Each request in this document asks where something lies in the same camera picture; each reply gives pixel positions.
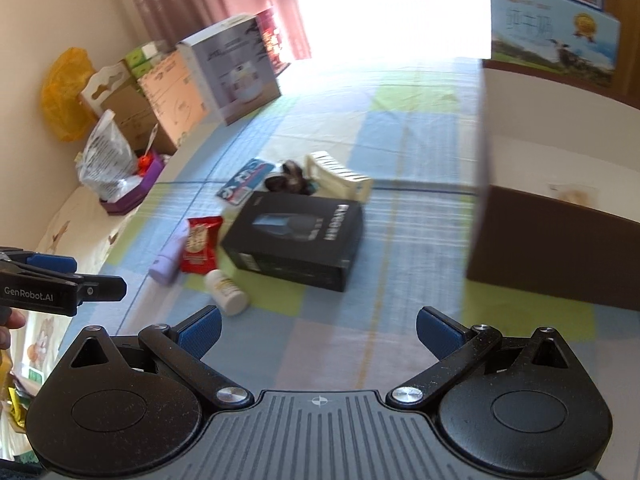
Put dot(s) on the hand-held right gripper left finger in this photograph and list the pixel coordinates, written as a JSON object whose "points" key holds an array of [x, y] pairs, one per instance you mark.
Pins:
{"points": [[200, 331]]}

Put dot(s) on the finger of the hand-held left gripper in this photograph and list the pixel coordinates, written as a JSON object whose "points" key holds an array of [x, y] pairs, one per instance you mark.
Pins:
{"points": [[50, 263], [60, 291]]}

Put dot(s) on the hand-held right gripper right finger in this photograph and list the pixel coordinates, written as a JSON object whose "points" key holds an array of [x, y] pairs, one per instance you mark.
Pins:
{"points": [[440, 331]]}

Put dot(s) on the white pill bottle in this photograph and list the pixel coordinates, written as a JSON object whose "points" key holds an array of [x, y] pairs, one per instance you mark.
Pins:
{"points": [[227, 292]]}

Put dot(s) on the purple bottle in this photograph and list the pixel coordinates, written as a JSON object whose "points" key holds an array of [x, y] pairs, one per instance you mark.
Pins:
{"points": [[167, 262]]}

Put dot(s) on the red snack packet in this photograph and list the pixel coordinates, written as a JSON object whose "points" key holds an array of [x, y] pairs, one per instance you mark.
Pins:
{"points": [[200, 245]]}

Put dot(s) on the black product box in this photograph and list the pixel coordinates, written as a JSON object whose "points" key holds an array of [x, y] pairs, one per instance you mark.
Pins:
{"points": [[295, 240]]}

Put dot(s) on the brown cardboard box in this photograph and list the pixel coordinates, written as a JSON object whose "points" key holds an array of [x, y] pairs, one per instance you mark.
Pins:
{"points": [[540, 240]]}

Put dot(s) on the blue clear plastic card box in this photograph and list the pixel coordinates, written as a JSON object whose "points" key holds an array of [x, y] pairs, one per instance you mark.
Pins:
{"points": [[245, 180]]}

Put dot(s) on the person's left hand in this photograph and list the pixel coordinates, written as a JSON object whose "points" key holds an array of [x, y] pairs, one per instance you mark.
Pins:
{"points": [[11, 318]]}

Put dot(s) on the cream cartoon print sheet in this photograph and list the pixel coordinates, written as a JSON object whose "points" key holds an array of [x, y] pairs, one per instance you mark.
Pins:
{"points": [[75, 220]]}

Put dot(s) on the purple box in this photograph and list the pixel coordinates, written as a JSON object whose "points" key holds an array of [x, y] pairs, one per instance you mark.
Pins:
{"points": [[135, 192]]}

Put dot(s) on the clear plastic bag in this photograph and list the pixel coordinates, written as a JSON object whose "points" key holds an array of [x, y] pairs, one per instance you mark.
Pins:
{"points": [[105, 160]]}

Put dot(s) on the small red toy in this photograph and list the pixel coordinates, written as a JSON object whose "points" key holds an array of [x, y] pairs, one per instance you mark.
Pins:
{"points": [[145, 162]]}

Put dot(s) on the yellow plastic bag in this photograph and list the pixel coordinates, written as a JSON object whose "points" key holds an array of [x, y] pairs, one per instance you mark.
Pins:
{"points": [[65, 95]]}

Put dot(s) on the dark brown scrunchie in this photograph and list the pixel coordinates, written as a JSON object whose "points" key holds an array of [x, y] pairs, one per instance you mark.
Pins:
{"points": [[290, 180]]}

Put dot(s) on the cream plastic comb-like holder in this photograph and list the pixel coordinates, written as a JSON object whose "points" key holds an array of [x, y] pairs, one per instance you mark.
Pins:
{"points": [[340, 180]]}

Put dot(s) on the plaid bed sheet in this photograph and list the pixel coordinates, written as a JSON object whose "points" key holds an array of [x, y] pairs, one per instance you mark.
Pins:
{"points": [[400, 135]]}

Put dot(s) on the open kraft cardboard box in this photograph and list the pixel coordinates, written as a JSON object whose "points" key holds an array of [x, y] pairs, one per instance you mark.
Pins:
{"points": [[170, 100]]}

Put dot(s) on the green tissue packets bundle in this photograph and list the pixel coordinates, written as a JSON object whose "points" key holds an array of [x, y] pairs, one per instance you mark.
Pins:
{"points": [[145, 57]]}

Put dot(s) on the white humidifier box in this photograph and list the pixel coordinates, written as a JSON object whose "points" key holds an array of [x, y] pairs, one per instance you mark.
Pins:
{"points": [[230, 70]]}

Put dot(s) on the red printed box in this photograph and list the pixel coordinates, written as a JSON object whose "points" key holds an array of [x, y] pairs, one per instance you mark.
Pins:
{"points": [[272, 40]]}

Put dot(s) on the blue milk carton box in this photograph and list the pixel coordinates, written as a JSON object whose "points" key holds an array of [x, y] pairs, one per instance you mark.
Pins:
{"points": [[540, 35]]}

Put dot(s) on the wooden furniture panel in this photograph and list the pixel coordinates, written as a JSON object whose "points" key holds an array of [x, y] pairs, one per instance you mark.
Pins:
{"points": [[627, 35]]}

